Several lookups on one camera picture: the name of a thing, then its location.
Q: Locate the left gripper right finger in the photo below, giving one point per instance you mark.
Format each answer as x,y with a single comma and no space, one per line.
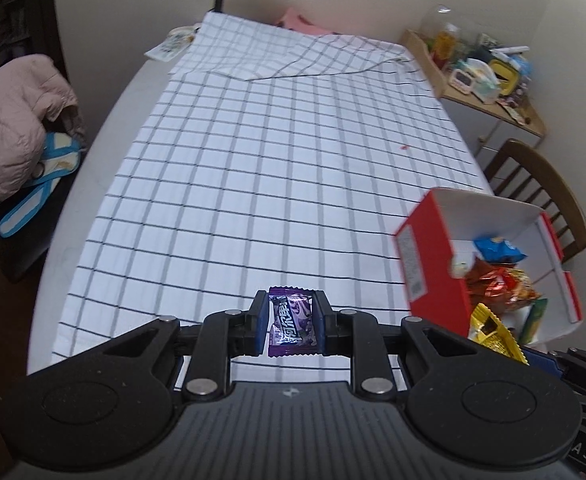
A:
333,328

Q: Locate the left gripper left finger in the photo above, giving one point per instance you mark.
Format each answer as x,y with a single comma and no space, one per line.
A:
248,329

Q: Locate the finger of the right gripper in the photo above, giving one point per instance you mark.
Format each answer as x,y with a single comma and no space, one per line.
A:
543,361

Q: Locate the purple candy wrapper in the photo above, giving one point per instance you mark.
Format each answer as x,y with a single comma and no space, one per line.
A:
292,331

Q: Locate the yellow candy packet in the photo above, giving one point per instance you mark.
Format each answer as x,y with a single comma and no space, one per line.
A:
487,330

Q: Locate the brown foil snack bag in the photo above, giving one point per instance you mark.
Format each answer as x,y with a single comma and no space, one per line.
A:
503,289

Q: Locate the blue cookie packet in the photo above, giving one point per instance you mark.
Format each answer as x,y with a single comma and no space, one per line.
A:
498,251

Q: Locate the red cardboard box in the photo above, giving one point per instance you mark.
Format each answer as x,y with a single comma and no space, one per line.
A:
458,249

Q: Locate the white checkered tablecloth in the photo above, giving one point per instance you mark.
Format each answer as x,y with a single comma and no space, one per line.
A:
271,158

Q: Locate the wooden chair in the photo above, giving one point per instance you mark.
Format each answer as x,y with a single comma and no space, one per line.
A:
519,172

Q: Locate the wooden shelf with clutter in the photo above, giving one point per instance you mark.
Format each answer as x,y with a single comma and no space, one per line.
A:
482,84

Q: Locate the white paper tag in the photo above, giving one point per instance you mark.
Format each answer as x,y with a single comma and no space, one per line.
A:
177,40

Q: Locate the pink paper sheet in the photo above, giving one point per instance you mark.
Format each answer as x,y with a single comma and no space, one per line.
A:
293,20

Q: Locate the pink puffer jacket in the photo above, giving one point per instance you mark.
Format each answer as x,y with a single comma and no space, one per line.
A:
34,99

